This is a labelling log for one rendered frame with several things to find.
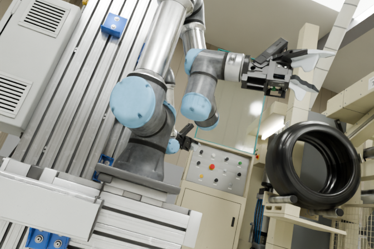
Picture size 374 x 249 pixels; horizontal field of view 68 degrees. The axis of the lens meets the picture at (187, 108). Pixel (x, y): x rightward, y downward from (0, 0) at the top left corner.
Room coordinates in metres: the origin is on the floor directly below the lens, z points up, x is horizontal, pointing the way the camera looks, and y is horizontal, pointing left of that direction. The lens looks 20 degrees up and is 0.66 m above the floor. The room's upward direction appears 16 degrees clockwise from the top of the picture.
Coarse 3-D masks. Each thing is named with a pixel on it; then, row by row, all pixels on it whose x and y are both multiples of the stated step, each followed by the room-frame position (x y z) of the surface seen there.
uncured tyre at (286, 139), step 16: (288, 128) 1.69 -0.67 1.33; (304, 128) 1.65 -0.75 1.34; (320, 128) 1.64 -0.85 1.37; (336, 128) 1.67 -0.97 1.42; (272, 144) 1.80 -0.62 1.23; (288, 144) 1.65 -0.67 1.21; (320, 144) 1.91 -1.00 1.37; (336, 144) 1.81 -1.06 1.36; (352, 144) 1.67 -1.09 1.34; (272, 160) 1.74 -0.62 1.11; (288, 160) 1.65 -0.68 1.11; (336, 160) 1.88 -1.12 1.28; (352, 160) 1.64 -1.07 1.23; (272, 176) 1.80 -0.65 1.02; (288, 176) 1.65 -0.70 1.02; (336, 176) 1.90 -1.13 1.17; (352, 176) 1.64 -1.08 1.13; (288, 192) 1.71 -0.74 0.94; (304, 192) 1.65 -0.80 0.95; (320, 192) 1.91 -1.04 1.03; (336, 192) 1.65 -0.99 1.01; (352, 192) 1.65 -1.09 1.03; (320, 208) 1.70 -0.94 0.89
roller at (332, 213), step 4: (332, 208) 1.71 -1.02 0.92; (336, 208) 1.67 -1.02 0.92; (340, 208) 1.65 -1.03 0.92; (312, 212) 1.94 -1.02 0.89; (316, 212) 1.89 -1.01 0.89; (320, 212) 1.84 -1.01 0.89; (324, 212) 1.78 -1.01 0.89; (328, 212) 1.74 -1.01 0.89; (332, 212) 1.70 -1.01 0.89; (336, 212) 1.66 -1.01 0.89; (340, 212) 1.65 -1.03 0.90
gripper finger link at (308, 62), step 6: (306, 54) 0.54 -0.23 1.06; (312, 54) 0.53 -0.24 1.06; (318, 54) 0.52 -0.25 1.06; (324, 54) 0.52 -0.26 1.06; (330, 54) 0.52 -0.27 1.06; (294, 60) 0.57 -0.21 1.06; (300, 60) 0.55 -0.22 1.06; (306, 60) 0.54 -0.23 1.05; (312, 60) 0.53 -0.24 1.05; (294, 66) 0.56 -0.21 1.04; (300, 66) 0.55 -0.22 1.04; (306, 66) 0.54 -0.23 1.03; (312, 66) 0.53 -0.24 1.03
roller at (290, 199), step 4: (276, 196) 1.91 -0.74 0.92; (280, 196) 1.82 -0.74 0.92; (284, 196) 1.75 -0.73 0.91; (288, 196) 1.69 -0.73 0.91; (292, 196) 1.66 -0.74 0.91; (272, 200) 1.94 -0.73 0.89; (276, 200) 1.87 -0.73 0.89; (280, 200) 1.80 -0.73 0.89; (284, 200) 1.74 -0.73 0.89; (288, 200) 1.68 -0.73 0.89; (292, 200) 1.66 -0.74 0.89; (296, 200) 1.65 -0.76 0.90
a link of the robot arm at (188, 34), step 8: (192, 16) 0.78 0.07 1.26; (200, 16) 0.79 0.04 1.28; (184, 24) 0.79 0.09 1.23; (192, 24) 0.78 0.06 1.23; (200, 24) 0.79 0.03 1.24; (184, 32) 0.80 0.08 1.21; (192, 32) 0.78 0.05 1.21; (200, 32) 0.79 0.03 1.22; (184, 40) 0.80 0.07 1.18; (192, 40) 0.78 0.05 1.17; (200, 40) 0.78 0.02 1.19; (184, 48) 0.81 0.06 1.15; (192, 48) 0.78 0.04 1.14; (200, 48) 0.78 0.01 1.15; (216, 112) 0.75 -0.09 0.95; (208, 120) 0.74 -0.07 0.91; (216, 120) 0.79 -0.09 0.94; (200, 128) 0.83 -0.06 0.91; (208, 128) 0.81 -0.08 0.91
